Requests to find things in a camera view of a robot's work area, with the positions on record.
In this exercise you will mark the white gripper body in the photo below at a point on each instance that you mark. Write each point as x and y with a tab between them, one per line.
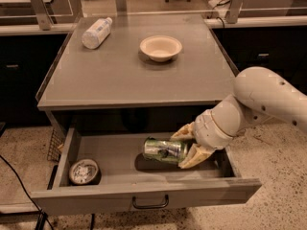
207	130

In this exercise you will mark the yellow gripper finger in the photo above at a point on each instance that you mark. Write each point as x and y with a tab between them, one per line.
184	133
196	154

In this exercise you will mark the green soda can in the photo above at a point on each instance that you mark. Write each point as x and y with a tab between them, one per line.
164	151

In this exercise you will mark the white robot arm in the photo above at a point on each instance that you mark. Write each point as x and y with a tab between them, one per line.
258	94

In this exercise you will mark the open grey top drawer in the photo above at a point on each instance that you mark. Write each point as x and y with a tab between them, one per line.
126	173

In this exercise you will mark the round tin in drawer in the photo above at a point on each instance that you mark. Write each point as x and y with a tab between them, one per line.
85	172

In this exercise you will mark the grey cabinet table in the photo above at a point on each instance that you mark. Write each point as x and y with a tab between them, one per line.
116	89

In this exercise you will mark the white bowl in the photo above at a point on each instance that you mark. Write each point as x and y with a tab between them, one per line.
160	48

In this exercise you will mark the white plastic bottle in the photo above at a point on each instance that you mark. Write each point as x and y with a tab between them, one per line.
94	36

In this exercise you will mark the dark counter with cabinets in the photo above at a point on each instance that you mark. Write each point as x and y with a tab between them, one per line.
28	61

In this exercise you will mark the black drawer handle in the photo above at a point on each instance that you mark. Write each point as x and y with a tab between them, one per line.
150	203

